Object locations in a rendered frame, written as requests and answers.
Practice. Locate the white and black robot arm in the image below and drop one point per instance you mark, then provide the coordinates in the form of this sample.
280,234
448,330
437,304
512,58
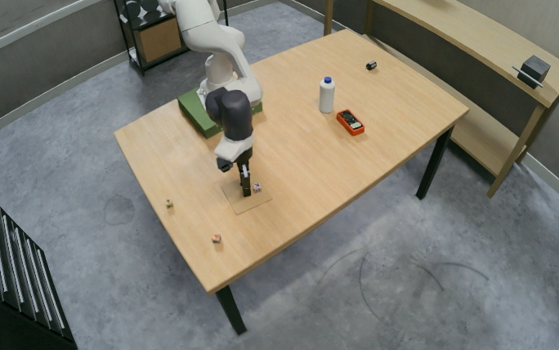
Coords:
231,108

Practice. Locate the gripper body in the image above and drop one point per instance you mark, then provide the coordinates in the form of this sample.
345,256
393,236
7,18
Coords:
244,157

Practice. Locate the orange digital multimeter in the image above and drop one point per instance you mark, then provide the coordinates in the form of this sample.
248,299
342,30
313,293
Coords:
350,122

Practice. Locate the white bottle with blue cap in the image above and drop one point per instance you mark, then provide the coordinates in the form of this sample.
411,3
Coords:
327,88

